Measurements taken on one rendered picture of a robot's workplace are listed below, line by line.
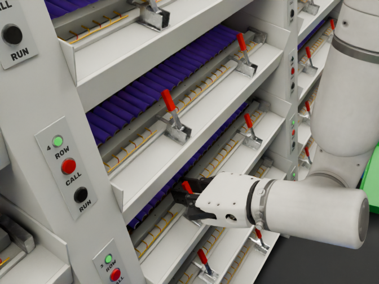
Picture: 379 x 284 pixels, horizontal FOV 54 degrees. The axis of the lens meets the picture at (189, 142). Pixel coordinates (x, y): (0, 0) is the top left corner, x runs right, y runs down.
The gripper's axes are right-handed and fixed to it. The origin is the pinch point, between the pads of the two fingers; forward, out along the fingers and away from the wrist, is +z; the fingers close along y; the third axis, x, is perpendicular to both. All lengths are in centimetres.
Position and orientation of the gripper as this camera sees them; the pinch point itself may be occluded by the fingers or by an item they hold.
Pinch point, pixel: (186, 191)
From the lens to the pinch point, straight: 71.7
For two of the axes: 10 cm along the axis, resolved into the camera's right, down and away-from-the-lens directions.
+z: -7.9, -0.5, 6.1
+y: 5.4, -5.4, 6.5
